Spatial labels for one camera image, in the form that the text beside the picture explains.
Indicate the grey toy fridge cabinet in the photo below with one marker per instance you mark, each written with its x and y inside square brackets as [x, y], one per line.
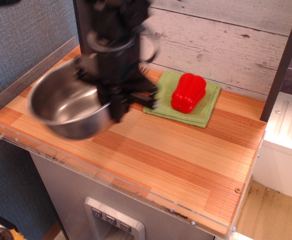
[68, 189]

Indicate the clear acrylic table guard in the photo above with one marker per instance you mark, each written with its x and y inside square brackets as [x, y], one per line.
[208, 224]

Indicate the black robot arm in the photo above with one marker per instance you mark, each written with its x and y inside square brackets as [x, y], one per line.
[109, 36]

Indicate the green folded cloth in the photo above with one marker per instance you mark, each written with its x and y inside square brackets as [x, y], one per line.
[199, 117]

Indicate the dark vertical post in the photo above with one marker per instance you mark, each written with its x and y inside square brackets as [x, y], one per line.
[278, 79]

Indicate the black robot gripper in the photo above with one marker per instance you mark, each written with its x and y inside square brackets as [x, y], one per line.
[113, 68]

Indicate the silver dispenser panel with buttons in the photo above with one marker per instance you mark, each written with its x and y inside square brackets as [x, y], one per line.
[108, 223]

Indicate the red toy bell pepper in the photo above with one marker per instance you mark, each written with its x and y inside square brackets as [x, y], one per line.
[190, 90]

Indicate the orange object bottom left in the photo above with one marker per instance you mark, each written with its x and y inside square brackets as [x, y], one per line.
[16, 235]

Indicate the steel pan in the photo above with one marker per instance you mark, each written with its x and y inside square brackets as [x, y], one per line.
[67, 105]

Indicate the white toy sink unit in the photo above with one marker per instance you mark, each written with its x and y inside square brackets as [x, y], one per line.
[273, 167]

